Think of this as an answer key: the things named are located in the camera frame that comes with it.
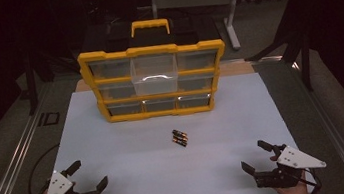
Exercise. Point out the black metal stand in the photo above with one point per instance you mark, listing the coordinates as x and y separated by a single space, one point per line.
306 66
31 88

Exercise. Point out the yellow and black organizer box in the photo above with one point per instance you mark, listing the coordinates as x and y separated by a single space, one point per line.
158 114

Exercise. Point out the clear plastic drawer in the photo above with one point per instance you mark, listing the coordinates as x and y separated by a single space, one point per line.
154 82

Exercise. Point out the person's right hand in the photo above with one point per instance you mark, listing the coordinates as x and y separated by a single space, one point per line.
295 193

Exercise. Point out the white table sheet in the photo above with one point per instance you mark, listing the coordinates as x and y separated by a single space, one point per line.
137 182

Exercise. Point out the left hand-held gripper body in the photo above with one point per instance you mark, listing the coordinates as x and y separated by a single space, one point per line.
57 189

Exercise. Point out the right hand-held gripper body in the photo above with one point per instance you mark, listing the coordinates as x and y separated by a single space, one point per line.
297 159

